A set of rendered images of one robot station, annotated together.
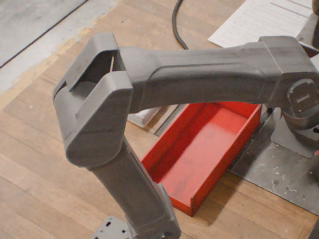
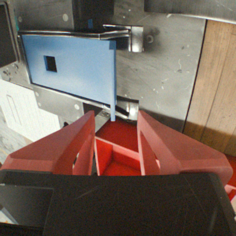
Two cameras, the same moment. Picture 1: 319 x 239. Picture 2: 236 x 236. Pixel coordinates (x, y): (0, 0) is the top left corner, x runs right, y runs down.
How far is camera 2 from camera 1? 0.87 m
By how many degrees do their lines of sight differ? 14
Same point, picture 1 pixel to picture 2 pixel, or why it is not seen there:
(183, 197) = not seen: hidden behind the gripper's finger
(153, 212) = not seen: outside the picture
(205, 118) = (130, 161)
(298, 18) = (17, 106)
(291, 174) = (156, 71)
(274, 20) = (27, 121)
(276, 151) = (134, 93)
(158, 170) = not seen: hidden behind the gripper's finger
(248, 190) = (200, 114)
